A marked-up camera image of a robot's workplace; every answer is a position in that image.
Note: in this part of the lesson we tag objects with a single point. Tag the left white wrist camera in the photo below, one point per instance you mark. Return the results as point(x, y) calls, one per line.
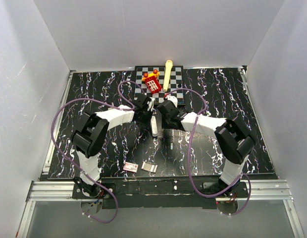
point(150, 104)

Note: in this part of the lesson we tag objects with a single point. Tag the black base frame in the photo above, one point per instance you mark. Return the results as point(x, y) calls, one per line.
point(155, 192)

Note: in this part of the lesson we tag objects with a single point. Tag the yellow toy piece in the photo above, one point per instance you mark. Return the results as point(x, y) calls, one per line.
point(146, 75)

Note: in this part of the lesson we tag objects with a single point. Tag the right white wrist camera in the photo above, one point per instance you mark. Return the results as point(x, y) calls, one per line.
point(171, 98)

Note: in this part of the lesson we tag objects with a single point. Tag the cream toy microphone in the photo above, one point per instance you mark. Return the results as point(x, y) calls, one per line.
point(167, 74)

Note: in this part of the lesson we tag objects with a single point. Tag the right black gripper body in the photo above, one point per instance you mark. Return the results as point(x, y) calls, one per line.
point(165, 123)

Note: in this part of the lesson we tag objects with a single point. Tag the red white staple box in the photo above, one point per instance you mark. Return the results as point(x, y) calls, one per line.
point(130, 167)

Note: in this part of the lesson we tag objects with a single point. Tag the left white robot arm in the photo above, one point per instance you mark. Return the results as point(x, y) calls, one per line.
point(89, 135)

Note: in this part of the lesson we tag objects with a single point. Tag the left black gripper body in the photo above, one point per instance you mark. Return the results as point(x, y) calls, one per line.
point(146, 118)

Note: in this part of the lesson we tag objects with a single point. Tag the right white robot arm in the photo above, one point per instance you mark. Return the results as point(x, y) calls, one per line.
point(235, 140)

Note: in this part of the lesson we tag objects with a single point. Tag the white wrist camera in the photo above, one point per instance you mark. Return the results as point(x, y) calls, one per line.
point(150, 104)
point(171, 98)

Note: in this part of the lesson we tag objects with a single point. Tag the black white chessboard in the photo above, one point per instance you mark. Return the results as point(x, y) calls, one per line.
point(176, 81)

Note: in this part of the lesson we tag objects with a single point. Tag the red toy brick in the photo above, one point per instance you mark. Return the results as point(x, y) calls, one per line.
point(153, 84)

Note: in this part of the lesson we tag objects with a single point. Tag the white plastic stapler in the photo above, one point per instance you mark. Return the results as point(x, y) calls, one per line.
point(154, 127)

